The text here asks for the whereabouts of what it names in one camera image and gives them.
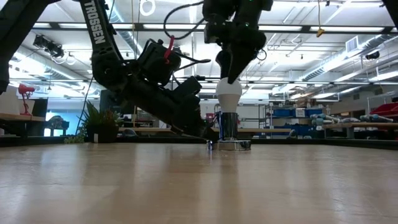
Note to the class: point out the potted succulent plant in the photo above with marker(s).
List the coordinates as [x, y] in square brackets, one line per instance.
[102, 133]

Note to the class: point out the chrome lamp socket base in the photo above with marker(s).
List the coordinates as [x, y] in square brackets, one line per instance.
[228, 126]

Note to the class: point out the red desk lamp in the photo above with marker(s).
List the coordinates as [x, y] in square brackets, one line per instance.
[25, 89]

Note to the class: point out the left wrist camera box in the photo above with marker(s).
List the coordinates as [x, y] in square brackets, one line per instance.
[155, 65]

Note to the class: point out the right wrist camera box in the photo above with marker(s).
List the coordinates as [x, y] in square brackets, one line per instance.
[213, 32]

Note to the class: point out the black ceiling camera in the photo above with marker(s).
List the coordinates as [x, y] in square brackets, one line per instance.
[372, 55]

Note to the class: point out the yellow hanging plug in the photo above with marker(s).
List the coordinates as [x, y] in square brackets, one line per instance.
[320, 31]

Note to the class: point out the black ceiling spotlight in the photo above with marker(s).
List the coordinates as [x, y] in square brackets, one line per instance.
[51, 48]

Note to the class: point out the black monitor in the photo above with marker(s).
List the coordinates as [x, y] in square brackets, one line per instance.
[107, 102]

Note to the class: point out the black aluminium frame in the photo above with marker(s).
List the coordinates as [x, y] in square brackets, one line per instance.
[311, 141]

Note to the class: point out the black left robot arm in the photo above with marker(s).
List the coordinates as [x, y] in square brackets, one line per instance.
[102, 62]

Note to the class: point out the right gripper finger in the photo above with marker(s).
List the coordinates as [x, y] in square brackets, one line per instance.
[224, 63]
[241, 63]

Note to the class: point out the blue storage bin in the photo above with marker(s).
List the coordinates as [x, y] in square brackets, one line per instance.
[283, 112]
[314, 112]

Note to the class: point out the white light bulb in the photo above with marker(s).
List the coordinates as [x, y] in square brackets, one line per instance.
[228, 96]

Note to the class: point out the beige desk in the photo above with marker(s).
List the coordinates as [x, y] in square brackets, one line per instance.
[267, 130]

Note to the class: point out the red storage bin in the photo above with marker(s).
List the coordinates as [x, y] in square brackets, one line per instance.
[387, 109]

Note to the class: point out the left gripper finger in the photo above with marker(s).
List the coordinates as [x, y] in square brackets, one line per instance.
[202, 133]

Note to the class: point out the red tag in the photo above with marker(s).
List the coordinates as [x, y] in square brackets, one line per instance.
[169, 49]

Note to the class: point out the wooden desk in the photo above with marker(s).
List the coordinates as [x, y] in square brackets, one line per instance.
[18, 117]

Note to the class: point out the white box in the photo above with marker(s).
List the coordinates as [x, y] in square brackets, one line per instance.
[9, 102]

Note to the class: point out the ceiling air vent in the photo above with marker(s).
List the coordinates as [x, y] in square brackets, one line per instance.
[352, 44]

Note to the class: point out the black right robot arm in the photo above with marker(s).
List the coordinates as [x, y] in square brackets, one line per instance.
[224, 7]

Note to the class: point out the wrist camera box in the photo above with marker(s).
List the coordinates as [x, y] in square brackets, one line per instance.
[213, 32]
[155, 65]

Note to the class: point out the wooden workbench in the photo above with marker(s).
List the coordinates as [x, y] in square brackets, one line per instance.
[357, 125]

